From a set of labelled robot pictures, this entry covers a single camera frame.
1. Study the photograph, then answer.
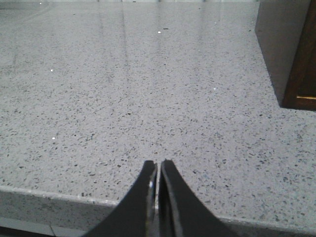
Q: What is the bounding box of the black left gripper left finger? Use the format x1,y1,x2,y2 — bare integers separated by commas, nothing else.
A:
85,160,158,237

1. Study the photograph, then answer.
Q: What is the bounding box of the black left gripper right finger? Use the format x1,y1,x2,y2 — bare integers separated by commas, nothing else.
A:
158,160,237,237

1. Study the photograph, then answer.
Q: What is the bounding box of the dark wooden drawer cabinet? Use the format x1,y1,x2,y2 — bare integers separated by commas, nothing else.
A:
282,0,316,111

